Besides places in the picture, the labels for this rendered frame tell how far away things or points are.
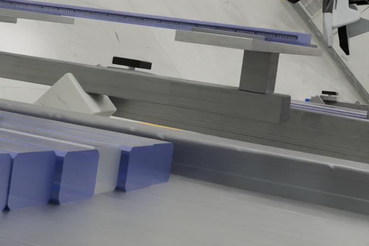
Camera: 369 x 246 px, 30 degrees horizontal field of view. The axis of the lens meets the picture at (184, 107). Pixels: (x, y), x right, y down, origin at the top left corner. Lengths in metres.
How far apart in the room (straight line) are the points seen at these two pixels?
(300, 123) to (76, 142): 0.84
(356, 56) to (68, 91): 9.22
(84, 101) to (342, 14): 0.50
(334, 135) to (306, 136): 0.04
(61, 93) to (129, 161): 0.65
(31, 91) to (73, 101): 1.72
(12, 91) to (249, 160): 2.25
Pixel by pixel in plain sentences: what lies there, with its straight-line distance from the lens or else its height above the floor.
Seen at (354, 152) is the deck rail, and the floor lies 0.99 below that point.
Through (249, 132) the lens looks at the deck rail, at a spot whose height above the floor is 0.88.
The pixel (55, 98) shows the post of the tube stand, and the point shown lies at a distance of 0.82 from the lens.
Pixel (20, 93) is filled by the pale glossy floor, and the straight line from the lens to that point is 2.47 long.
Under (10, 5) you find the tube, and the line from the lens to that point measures 0.75.
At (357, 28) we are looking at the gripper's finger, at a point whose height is 1.07.
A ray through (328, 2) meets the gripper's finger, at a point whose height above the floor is 1.07.
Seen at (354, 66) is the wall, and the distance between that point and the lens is 9.96.
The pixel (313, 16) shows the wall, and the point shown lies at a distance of 10.15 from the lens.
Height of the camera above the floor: 1.15
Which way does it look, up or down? 19 degrees down
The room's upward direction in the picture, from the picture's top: 50 degrees clockwise
